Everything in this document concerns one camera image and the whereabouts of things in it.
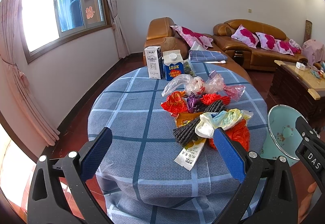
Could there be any red orange foam net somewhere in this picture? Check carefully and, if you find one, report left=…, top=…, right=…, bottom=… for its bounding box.
left=225, top=119, right=250, bottom=151

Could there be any orange snack wrapper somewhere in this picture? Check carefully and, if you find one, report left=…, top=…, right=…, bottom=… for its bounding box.
left=174, top=112, right=206, bottom=171

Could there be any purple snack wrapper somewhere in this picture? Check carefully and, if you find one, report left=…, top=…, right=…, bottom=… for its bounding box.
left=186, top=93, right=204, bottom=113

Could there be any pink plastic bag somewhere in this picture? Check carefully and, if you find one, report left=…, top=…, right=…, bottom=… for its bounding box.
left=205, top=71, right=246, bottom=101

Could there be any red shiny wrapper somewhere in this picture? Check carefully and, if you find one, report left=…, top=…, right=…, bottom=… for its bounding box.
left=161, top=91, right=188, bottom=117

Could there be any clear white plastic bag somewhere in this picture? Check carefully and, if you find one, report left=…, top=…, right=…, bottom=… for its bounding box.
left=161, top=74, right=206, bottom=97

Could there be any light blue trash bucket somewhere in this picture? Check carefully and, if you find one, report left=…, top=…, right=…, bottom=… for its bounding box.
left=261, top=105, right=302, bottom=166

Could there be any blue plaid tablecloth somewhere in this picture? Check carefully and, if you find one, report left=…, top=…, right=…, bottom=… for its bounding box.
left=87, top=61, right=268, bottom=224

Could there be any dark wood coffee table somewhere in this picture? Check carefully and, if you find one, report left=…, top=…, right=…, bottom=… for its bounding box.
left=270, top=60, right=324, bottom=128

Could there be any white tissue box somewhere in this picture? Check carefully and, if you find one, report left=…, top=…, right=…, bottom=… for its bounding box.
left=295, top=62, right=306, bottom=71

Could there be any pink cloth covered object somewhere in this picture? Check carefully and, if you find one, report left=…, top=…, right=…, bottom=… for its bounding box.
left=302, top=39, right=324, bottom=65

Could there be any small dark green packet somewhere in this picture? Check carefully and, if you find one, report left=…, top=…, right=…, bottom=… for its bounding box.
left=183, top=60, right=196, bottom=77

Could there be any folded blue plaid cloth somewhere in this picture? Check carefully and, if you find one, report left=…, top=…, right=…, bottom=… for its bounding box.
left=189, top=50, right=228, bottom=62

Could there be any blue LOOK drink carton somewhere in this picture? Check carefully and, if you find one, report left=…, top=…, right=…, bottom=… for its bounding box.
left=162, top=50, right=184, bottom=81

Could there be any brown leather three-seat sofa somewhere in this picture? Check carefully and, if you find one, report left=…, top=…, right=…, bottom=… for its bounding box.
left=212, top=19, right=308, bottom=72

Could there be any pink curtain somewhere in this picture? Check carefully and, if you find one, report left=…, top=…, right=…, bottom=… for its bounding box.
left=107, top=0, right=130, bottom=58

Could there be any white milk carton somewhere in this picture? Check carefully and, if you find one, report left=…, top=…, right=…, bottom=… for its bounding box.
left=144, top=46, right=164, bottom=79

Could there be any pink floral pillow on chaise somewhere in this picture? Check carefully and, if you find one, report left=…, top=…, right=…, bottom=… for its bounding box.
left=170, top=25, right=213, bottom=49

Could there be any brown leather chaise sofa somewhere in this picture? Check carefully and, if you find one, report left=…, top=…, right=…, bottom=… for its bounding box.
left=144, top=17, right=253, bottom=84

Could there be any window with white frame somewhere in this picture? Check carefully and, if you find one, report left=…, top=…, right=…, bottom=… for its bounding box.
left=19, top=0, right=112, bottom=63

